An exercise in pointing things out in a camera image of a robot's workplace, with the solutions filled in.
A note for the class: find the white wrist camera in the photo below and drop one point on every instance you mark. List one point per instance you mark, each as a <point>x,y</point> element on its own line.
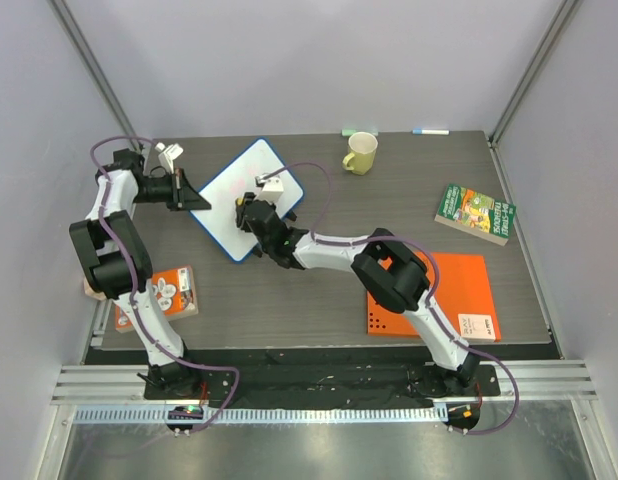
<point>270,188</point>
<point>167,154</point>

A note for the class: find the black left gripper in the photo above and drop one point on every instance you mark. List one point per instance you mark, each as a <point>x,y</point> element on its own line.
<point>184,194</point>

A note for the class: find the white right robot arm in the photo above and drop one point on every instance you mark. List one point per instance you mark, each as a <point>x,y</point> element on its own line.
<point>389,271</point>

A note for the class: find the small wooden block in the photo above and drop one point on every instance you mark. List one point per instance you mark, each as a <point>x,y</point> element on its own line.
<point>90,292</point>

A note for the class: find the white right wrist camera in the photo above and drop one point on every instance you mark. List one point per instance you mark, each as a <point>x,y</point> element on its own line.
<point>270,188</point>

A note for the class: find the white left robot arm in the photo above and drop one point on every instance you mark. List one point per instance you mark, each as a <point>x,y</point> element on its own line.
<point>116,263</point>

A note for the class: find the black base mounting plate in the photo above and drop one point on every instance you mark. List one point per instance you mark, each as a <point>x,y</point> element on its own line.
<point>297,382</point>

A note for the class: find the green paperback book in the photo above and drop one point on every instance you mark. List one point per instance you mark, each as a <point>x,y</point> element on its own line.
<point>477,214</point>

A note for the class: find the blue capped white marker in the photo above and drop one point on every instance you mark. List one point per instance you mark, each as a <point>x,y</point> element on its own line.
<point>432,132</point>

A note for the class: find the slotted white cable duct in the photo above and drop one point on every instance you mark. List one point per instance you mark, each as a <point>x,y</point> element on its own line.
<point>179,415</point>

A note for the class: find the orange box with stickers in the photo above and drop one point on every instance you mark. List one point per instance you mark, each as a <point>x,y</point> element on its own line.
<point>175,292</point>

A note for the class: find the yellow green mug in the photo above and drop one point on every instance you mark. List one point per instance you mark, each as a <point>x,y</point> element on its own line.
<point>360,158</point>

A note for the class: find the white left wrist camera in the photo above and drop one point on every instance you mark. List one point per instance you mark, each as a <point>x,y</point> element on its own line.
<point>167,154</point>

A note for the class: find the orange notebook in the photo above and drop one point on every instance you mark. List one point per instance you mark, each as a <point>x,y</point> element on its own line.
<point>464,294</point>

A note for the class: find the green chalk piece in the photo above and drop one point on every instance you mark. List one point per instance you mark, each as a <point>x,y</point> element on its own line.
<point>350,132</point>

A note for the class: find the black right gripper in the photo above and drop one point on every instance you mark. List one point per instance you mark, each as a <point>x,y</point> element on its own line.
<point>243,212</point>

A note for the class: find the blue framed whiteboard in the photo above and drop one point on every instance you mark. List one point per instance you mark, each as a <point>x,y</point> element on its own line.
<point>255,174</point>

